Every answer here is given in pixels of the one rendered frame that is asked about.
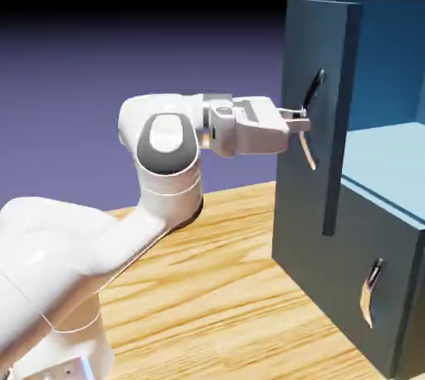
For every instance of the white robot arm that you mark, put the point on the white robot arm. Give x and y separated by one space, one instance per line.
83 247

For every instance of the dark blue cabinet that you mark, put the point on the dark blue cabinet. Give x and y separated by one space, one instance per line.
382 187

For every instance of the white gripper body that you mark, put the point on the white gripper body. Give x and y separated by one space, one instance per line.
262 136

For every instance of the tall dark blue cabinet door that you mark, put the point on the tall dark blue cabinet door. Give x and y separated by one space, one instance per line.
308 38

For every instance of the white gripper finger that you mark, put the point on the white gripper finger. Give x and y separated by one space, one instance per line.
300 125
292 112

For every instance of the short dark blue cabinet door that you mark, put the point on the short dark blue cabinet door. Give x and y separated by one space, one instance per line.
345 287

